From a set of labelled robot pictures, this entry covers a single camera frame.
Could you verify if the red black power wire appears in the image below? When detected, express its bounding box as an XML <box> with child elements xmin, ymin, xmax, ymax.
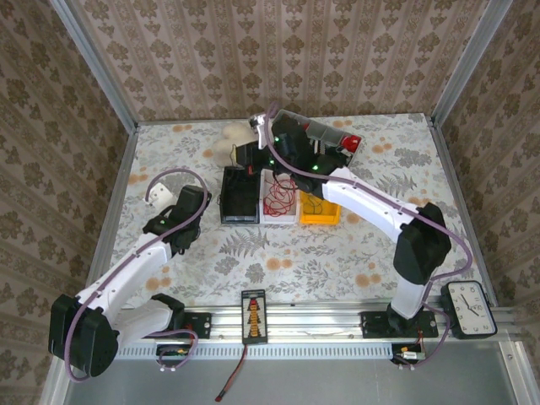
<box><xmin>214</xmin><ymin>341</ymin><xmax>250</xmax><ymax>400</ymax></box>

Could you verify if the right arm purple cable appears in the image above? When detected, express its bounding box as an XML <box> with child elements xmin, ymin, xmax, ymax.
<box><xmin>263</xmin><ymin>100</ymin><xmax>473</xmax><ymax>369</ymax></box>

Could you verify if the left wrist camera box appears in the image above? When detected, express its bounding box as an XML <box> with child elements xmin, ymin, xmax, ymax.
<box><xmin>146</xmin><ymin>181</ymin><xmax>174</xmax><ymax>208</ymax></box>

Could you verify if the black storage bin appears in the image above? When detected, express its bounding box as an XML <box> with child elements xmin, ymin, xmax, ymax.
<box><xmin>219</xmin><ymin>165</ymin><xmax>265</xmax><ymax>224</ymax></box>

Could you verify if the thin red cable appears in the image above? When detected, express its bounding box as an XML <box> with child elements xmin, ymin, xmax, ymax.
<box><xmin>263</xmin><ymin>175</ymin><xmax>299</xmax><ymax>219</ymax></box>

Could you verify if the aluminium frame post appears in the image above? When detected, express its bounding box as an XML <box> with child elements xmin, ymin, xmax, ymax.
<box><xmin>49</xmin><ymin>0</ymin><xmax>140</xmax><ymax>132</ymax></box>
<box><xmin>429</xmin><ymin>0</ymin><xmax>514</xmax><ymax>127</ymax></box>

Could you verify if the black connector box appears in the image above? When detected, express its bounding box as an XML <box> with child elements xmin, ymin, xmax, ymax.
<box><xmin>391</xmin><ymin>343</ymin><xmax>426</xmax><ymax>366</ymax></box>
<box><xmin>155</xmin><ymin>344</ymin><xmax>190</xmax><ymax>365</ymax></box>

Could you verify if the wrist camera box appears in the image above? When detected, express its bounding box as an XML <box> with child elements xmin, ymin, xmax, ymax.
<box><xmin>146</xmin><ymin>181</ymin><xmax>174</xmax><ymax>208</ymax></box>
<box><xmin>247</xmin><ymin>114</ymin><xmax>269</xmax><ymax>149</ymax></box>

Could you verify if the white storage bin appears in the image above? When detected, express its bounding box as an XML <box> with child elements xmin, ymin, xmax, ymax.
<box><xmin>259</xmin><ymin>168</ymin><xmax>301</xmax><ymax>224</ymax></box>

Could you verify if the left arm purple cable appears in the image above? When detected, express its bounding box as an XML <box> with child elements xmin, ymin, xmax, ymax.
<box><xmin>62</xmin><ymin>167</ymin><xmax>212</xmax><ymax>383</ymax></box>

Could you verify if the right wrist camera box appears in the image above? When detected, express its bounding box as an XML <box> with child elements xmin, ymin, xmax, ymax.
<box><xmin>247</xmin><ymin>114</ymin><xmax>269</xmax><ymax>149</ymax></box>

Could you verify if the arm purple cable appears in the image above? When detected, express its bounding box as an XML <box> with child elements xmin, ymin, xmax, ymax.
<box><xmin>62</xmin><ymin>167</ymin><xmax>212</xmax><ymax>383</ymax></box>
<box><xmin>263</xmin><ymin>100</ymin><xmax>473</xmax><ymax>369</ymax></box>

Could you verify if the thin blue cable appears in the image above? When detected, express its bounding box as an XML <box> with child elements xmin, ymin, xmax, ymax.
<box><xmin>304</xmin><ymin>194</ymin><xmax>328</xmax><ymax>217</ymax></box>

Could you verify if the black white analog clock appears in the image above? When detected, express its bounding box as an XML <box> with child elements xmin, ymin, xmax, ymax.
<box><xmin>440</xmin><ymin>280</ymin><xmax>498</xmax><ymax>341</ymax></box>

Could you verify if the aluminium table side rail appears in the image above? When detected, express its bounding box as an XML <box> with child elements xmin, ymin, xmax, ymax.
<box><xmin>425</xmin><ymin>116</ymin><xmax>500</xmax><ymax>305</ymax></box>
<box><xmin>78</xmin><ymin>124</ymin><xmax>140</xmax><ymax>311</ymax></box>

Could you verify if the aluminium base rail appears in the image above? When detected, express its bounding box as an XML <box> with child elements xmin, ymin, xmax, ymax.
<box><xmin>62</xmin><ymin>305</ymin><xmax>516</xmax><ymax>341</ymax></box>

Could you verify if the black power connector board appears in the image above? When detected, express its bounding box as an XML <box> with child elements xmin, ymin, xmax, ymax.
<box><xmin>240</xmin><ymin>289</ymin><xmax>269</xmax><ymax>343</ymax></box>

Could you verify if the white slotted cable duct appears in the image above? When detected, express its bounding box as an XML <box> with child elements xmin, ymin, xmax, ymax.
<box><xmin>116</xmin><ymin>342</ymin><xmax>507</xmax><ymax>362</ymax></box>

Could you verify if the grey compartment organizer tray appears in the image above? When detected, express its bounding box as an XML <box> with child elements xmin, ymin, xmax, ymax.
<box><xmin>273</xmin><ymin>108</ymin><xmax>364</xmax><ymax>170</ymax></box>

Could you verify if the grey metal panel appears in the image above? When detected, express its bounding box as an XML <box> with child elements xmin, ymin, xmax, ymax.
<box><xmin>62</xmin><ymin>359</ymin><xmax>521</xmax><ymax>405</ymax></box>

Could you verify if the yellow storage bin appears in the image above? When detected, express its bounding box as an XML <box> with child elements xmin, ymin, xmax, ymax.
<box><xmin>298</xmin><ymin>185</ymin><xmax>342</xmax><ymax>225</ymax></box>

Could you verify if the white plush toy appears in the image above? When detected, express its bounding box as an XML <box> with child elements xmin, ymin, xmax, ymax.
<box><xmin>210</xmin><ymin>124</ymin><xmax>258</xmax><ymax>168</ymax></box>

